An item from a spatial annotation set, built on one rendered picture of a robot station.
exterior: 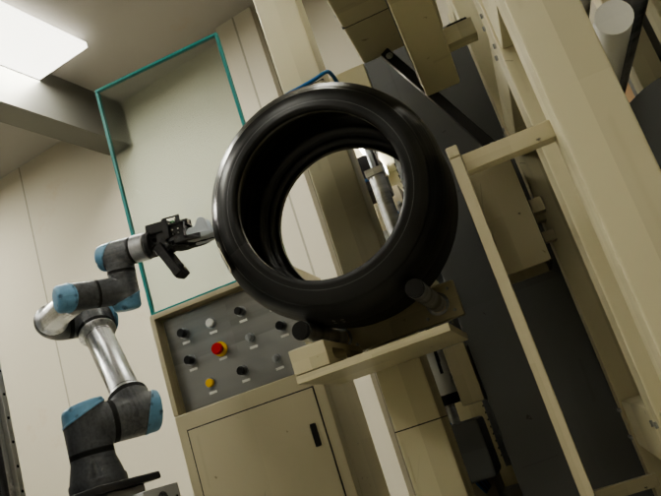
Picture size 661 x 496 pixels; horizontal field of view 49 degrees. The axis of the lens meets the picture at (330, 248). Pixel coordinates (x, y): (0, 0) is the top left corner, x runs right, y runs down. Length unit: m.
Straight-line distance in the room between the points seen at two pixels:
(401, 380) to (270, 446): 0.66
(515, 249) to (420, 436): 0.55
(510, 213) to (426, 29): 0.51
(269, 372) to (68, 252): 3.83
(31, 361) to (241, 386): 3.97
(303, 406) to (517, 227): 0.96
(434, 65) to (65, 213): 4.65
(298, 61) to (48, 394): 4.46
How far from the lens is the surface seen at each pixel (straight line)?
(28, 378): 6.43
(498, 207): 1.94
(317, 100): 1.78
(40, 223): 6.44
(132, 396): 2.11
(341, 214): 2.09
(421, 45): 1.91
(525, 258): 1.91
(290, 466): 2.46
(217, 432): 2.55
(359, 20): 1.99
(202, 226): 1.93
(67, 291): 1.97
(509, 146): 1.16
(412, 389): 1.99
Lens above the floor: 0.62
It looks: 15 degrees up
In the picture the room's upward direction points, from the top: 18 degrees counter-clockwise
